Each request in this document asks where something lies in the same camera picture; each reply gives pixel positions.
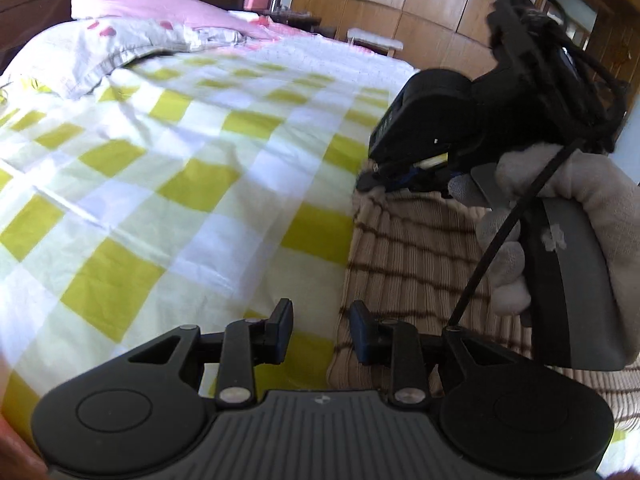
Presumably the dark wooden nightstand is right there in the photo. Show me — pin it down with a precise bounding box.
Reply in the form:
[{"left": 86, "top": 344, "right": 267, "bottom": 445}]
[{"left": 262, "top": 7, "right": 324, "bottom": 36}]

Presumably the yellow checked blanket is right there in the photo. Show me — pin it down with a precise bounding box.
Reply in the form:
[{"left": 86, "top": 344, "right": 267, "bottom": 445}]
[{"left": 0, "top": 52, "right": 417, "bottom": 411}]

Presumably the wooden stool with white cushion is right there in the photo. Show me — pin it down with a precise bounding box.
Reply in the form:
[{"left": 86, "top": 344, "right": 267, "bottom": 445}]
[{"left": 346, "top": 26, "right": 405, "bottom": 59}]

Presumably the beige striped knit sweater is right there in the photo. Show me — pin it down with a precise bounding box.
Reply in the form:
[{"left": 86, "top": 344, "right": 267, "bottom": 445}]
[{"left": 325, "top": 187, "right": 640, "bottom": 432}]

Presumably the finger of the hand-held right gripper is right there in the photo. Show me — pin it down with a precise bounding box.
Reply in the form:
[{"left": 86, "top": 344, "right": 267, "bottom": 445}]
[{"left": 356, "top": 159, "right": 452, "bottom": 194}]

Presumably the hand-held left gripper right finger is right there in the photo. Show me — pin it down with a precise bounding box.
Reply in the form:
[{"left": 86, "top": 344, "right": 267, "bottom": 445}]
[{"left": 349, "top": 300, "right": 507, "bottom": 407}]

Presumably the grey pillow with pink prints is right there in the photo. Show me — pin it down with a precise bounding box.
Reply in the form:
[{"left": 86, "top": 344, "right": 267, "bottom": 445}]
[{"left": 4, "top": 16, "right": 247, "bottom": 101}]

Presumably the black cable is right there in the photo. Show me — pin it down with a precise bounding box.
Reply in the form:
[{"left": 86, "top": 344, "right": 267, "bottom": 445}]
[{"left": 446, "top": 0, "right": 632, "bottom": 332}]

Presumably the person's right hand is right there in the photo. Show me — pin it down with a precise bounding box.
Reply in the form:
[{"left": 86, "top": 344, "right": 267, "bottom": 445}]
[{"left": 446, "top": 142, "right": 640, "bottom": 319}]

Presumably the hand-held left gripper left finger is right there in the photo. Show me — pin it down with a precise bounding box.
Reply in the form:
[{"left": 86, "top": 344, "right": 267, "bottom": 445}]
[{"left": 127, "top": 298, "right": 296, "bottom": 408}]

